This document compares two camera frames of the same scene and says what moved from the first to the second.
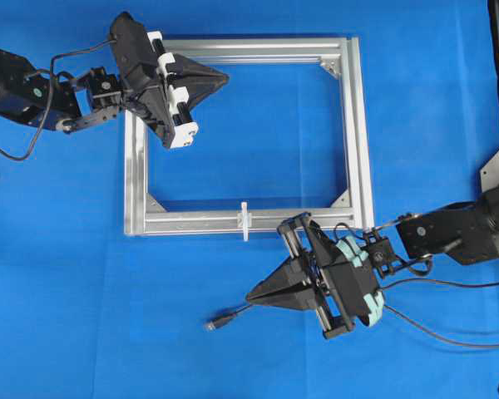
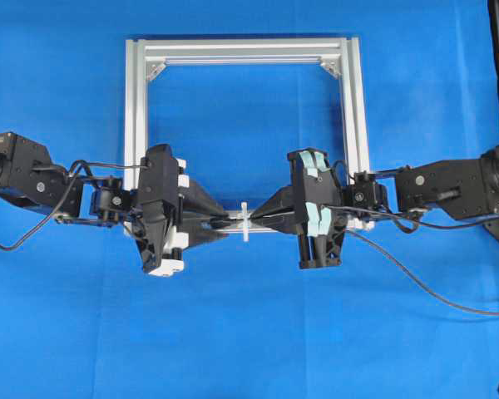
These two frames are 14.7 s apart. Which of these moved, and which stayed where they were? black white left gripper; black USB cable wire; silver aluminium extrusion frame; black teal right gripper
Moved: black teal right gripper; black white left gripper; black USB cable wire
Stayed: silver aluminium extrusion frame
